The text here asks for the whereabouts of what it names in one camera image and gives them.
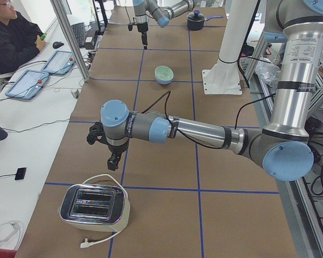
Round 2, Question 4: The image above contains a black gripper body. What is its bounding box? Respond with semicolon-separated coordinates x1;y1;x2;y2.
108;140;129;157
137;22;148;34

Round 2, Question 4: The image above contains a green bowl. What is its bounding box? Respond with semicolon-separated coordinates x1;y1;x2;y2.
155;66;174;77

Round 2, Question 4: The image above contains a blue bowl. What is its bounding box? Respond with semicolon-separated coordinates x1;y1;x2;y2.
155;76;174;85

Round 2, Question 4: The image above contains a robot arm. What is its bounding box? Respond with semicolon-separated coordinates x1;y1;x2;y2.
101;1;323;181
128;0;199;49

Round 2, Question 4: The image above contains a silver white toaster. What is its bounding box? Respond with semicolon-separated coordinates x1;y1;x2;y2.
59;184;130;232

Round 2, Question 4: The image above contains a dark blue saucepan with lid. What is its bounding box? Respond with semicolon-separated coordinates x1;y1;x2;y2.
187;10;224;31

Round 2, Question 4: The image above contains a black keyboard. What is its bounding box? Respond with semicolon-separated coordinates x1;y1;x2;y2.
71;22;85;48

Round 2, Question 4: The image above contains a blue teach pendant tablet far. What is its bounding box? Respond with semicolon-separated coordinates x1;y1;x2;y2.
41;51;75;75

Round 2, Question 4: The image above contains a blue teach pendant tablet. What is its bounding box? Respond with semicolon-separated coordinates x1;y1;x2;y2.
5;69;50;100
41;51;75;75

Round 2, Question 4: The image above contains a black computer mouse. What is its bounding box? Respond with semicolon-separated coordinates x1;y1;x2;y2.
52;41;64;49

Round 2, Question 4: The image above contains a small black box device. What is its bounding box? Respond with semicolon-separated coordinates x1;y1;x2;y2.
15;167;26;181

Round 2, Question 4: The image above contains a blue teach pendant tablet near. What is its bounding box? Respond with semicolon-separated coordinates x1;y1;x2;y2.
5;69;50;100

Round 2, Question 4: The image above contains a seated person in black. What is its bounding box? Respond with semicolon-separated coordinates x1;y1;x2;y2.
0;1;46;74

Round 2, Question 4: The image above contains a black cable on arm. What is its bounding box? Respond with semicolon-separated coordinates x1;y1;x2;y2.
141;91;277;150

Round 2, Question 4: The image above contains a white toaster power cable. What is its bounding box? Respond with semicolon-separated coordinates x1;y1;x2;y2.
79;174;123;249

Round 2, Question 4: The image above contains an aluminium frame post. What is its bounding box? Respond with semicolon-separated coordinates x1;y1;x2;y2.
50;0;90;82

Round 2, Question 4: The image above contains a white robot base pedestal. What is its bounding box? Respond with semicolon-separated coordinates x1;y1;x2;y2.
202;0;259;95

